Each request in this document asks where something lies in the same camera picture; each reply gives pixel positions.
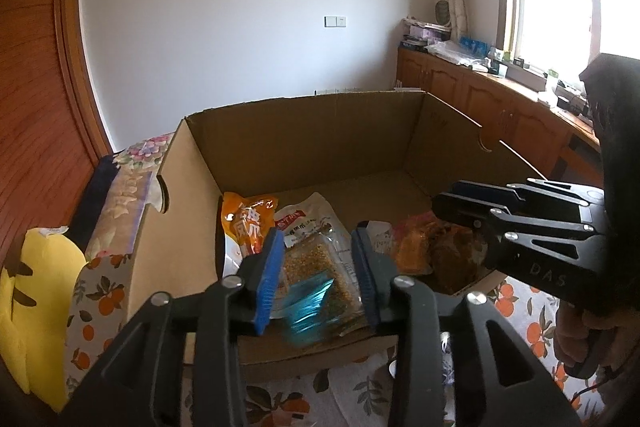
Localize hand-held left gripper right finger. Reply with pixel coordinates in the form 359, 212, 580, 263
350, 227, 583, 427

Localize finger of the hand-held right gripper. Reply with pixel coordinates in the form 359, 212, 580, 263
431, 194, 607, 254
439, 178, 607, 208

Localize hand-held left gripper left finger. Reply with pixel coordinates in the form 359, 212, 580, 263
60, 227, 286, 427

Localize white snack packet pink print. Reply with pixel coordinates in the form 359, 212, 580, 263
357, 219, 402, 269

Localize brown snack packet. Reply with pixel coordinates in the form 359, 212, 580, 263
430, 224, 492, 294

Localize teal foil snack packet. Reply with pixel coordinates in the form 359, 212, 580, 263
282, 274, 337, 348

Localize cardboard box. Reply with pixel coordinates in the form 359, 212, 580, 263
125, 90, 557, 381

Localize person's right forearm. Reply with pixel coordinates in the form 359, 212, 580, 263
579, 52, 640, 320

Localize person's right hand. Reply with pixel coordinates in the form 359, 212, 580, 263
554, 302, 612, 369

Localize clear grain snack packet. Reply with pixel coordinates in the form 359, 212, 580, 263
272, 232, 372, 339

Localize orange red snack packet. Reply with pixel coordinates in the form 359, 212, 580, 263
392, 212, 451, 276

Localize orange yellow snack packet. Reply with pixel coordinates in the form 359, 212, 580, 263
220, 192, 279, 280

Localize white red label snack packet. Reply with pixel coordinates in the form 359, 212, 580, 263
274, 192, 354, 254

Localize wooden cabinet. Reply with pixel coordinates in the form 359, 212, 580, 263
395, 44, 606, 180

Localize orange fruit print sheet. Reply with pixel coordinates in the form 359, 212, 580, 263
65, 252, 603, 427

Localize clear plastic bag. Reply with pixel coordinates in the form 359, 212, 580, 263
427, 39, 489, 68

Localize blue box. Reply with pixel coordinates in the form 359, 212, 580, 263
459, 36, 491, 56

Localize floral blanket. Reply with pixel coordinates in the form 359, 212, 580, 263
84, 132, 177, 261

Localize pile of small boxes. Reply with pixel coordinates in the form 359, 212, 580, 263
400, 18, 454, 53

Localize grey oval fan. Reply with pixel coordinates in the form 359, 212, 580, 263
434, 0, 454, 28

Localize dark blue blanket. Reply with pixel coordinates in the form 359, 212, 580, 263
66, 152, 119, 249

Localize yellow plush toy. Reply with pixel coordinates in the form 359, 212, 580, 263
0, 227, 89, 414

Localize wooden wardrobe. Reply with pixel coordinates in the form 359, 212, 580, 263
0, 0, 117, 269

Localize black cable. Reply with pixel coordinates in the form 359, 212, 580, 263
566, 364, 627, 409

